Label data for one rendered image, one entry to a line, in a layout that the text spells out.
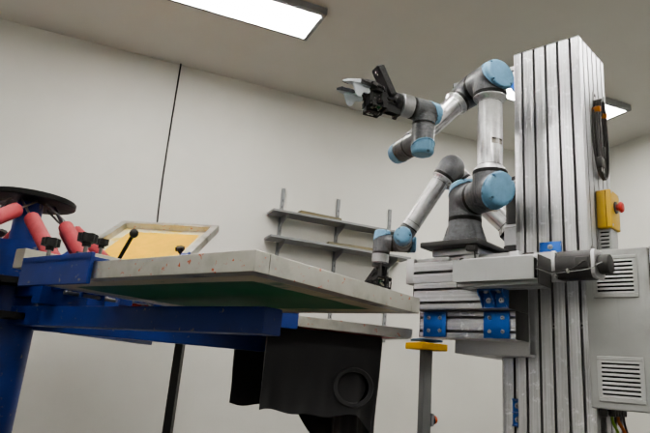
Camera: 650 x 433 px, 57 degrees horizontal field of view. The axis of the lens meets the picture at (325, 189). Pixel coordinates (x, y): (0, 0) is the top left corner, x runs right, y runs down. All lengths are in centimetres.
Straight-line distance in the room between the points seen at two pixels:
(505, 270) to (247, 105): 340
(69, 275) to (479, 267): 115
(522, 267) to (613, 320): 33
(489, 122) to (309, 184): 292
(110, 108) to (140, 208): 77
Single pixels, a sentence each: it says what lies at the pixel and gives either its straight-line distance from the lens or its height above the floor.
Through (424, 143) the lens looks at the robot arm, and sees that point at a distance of 197.
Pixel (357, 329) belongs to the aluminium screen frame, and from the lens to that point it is 233.
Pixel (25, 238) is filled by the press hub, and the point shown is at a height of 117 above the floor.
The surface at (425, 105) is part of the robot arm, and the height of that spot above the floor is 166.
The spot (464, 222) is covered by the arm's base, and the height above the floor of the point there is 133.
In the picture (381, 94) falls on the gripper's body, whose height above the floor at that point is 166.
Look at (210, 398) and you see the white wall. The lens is 451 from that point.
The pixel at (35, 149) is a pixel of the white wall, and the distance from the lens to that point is 460.
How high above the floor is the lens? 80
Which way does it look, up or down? 17 degrees up
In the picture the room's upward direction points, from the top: 5 degrees clockwise
